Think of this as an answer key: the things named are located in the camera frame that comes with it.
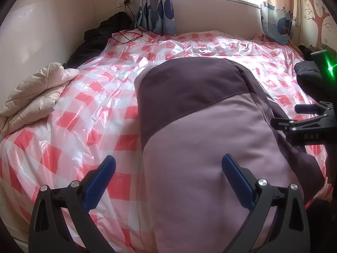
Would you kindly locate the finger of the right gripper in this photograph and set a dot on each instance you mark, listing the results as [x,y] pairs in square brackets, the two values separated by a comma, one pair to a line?
[284,125]
[315,108]

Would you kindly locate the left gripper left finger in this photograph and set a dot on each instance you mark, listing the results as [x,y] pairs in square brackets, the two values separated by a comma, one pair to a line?
[48,230]

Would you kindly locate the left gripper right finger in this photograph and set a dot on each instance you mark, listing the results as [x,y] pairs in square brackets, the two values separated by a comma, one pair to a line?
[289,231]

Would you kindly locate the lilac and purple garment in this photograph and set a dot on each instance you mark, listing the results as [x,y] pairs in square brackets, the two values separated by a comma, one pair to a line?
[193,111]

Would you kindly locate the black jacket on right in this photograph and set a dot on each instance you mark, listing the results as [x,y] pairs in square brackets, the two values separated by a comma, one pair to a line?
[308,75]

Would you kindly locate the pink blue right curtain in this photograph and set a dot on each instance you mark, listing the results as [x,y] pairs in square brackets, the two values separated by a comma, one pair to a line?
[279,18]

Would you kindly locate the red checkered plastic bed cover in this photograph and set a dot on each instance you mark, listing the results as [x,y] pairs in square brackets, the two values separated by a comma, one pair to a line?
[97,115]

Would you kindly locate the beige quilted jacket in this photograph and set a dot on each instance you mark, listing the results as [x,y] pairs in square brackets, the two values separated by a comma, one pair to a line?
[35,97]

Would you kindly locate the beige padded headboard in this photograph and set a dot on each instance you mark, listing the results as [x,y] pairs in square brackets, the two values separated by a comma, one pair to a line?
[235,17]

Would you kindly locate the blue patterned left curtain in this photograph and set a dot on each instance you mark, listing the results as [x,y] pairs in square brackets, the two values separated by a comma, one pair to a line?
[156,16]

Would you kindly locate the black clothes pile by wall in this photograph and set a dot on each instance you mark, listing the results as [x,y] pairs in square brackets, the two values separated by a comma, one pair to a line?
[95,40]

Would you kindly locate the white wall power socket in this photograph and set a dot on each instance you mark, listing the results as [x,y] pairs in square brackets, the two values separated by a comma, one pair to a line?
[121,3]

